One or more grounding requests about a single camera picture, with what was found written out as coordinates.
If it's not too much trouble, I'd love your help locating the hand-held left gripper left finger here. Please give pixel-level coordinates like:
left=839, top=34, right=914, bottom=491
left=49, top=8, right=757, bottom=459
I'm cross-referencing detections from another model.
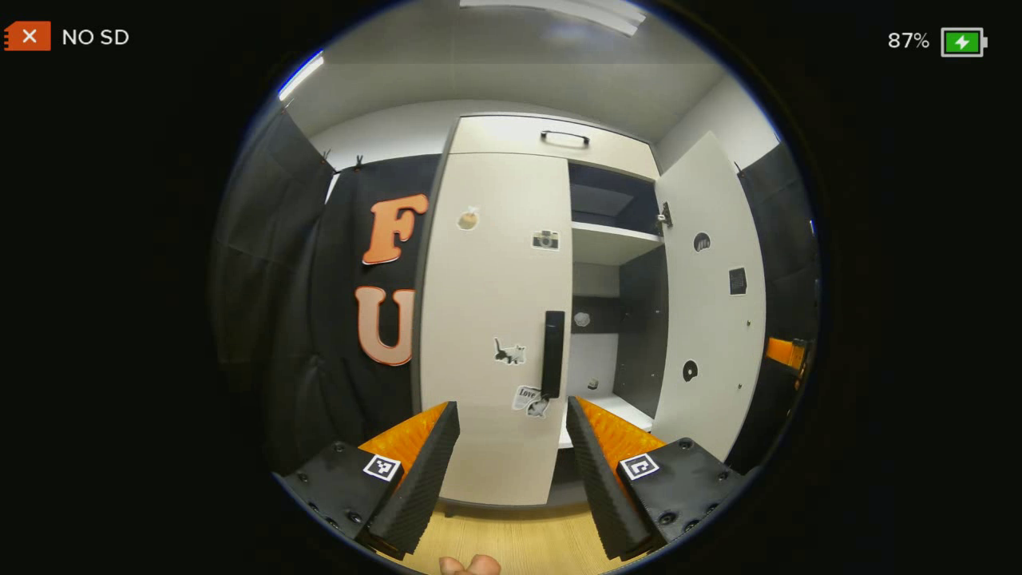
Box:
left=274, top=401, right=461, bottom=560

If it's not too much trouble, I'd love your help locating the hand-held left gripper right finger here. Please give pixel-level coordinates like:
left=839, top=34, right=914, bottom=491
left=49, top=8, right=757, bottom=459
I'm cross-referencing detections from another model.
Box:
left=566, top=397, right=747, bottom=561

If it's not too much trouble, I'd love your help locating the white cabinet door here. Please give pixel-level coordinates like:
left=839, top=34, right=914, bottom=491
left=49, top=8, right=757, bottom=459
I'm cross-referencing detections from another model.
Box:
left=651, top=132, right=767, bottom=462
left=417, top=152, right=574, bottom=508

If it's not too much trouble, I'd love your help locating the white double-door shoe cabinet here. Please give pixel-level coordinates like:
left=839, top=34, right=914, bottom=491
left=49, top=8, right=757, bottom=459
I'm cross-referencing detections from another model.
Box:
left=411, top=114, right=767, bottom=512

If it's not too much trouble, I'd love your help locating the white cabinet shelf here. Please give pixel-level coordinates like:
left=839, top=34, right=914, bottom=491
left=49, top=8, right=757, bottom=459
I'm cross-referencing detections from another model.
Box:
left=571, top=221, right=665, bottom=267

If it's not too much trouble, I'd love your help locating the white cabinet drawer front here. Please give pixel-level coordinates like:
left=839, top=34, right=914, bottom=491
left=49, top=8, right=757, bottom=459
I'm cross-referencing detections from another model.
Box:
left=450, top=116, right=661, bottom=180

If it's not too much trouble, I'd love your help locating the black backdrop cloth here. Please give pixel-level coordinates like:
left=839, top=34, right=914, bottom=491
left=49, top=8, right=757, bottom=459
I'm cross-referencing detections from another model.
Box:
left=209, top=104, right=823, bottom=476

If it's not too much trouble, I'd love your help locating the long ceiling light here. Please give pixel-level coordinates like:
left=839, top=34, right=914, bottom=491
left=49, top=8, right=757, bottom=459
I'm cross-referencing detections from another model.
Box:
left=459, top=0, right=648, bottom=37

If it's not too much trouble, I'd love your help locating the small ceiling light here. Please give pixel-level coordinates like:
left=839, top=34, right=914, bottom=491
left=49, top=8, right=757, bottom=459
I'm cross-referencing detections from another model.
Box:
left=277, top=50, right=325, bottom=102

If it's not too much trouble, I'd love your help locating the black left door handle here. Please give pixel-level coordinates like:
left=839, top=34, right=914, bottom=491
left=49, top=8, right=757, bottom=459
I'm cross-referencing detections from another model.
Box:
left=541, top=311, right=565, bottom=399

